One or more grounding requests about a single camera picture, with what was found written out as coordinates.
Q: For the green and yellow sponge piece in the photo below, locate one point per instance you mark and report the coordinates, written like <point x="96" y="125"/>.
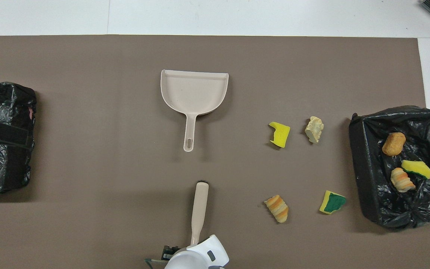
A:
<point x="332" y="202"/>

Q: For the striped orange croissant piece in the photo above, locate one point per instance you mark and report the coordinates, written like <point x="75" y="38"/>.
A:
<point x="276" y="208"/>
<point x="402" y="180"/>

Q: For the notched yellow sponge piece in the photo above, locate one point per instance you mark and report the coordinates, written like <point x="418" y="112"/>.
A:
<point x="279" y="133"/>

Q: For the beige hand brush black bristles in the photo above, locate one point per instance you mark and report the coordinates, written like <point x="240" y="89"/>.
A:
<point x="200" y="205"/>

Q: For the beige plastic dustpan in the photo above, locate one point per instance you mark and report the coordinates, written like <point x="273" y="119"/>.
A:
<point x="194" y="93"/>

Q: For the brown table mat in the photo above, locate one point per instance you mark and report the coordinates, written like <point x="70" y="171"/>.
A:
<point x="88" y="224"/>

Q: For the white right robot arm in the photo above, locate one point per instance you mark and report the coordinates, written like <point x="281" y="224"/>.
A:
<point x="203" y="257"/>

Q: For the brown bread roll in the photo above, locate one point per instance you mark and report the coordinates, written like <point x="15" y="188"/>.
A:
<point x="393" y="144"/>

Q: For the yellow sponge wedge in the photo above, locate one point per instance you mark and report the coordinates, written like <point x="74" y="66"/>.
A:
<point x="417" y="169"/>

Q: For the pale cream bread chunk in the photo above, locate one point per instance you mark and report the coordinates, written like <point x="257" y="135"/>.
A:
<point x="314" y="129"/>

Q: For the bin with knotted black bag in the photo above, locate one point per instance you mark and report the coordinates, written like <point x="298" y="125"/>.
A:
<point x="368" y="179"/>

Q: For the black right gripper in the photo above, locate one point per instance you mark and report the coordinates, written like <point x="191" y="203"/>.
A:
<point x="170" y="253"/>

